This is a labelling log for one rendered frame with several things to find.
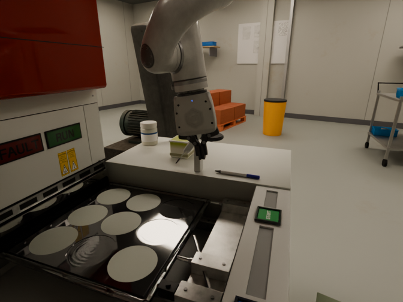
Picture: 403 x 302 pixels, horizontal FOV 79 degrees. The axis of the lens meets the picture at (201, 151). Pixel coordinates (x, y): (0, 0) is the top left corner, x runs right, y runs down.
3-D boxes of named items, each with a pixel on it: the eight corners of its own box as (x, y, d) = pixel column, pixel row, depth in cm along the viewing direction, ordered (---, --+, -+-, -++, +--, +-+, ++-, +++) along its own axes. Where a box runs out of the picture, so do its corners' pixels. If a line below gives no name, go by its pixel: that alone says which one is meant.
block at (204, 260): (191, 272, 51) (191, 261, 50) (196, 261, 54) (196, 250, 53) (228, 283, 49) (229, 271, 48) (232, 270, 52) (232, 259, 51)
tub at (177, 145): (169, 157, 91) (168, 139, 89) (177, 151, 98) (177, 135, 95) (188, 160, 89) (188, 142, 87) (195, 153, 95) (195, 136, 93)
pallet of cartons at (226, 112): (188, 127, 543) (188, 93, 519) (214, 117, 648) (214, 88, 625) (225, 132, 502) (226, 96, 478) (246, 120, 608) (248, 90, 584)
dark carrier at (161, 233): (8, 253, 54) (7, 251, 54) (110, 185, 85) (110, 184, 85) (143, 299, 44) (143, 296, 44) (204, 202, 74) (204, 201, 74)
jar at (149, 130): (138, 145, 106) (136, 123, 102) (147, 140, 112) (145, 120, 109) (153, 146, 103) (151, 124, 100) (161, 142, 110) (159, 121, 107)
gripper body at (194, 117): (167, 92, 58) (176, 138, 61) (210, 85, 56) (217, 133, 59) (174, 90, 65) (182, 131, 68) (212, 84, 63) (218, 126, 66)
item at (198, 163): (183, 170, 80) (182, 130, 75) (187, 166, 83) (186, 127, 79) (200, 173, 78) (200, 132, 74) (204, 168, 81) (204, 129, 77)
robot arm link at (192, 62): (186, 79, 53) (213, 75, 60) (175, 12, 49) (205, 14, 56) (162, 83, 59) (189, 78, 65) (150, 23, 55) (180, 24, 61)
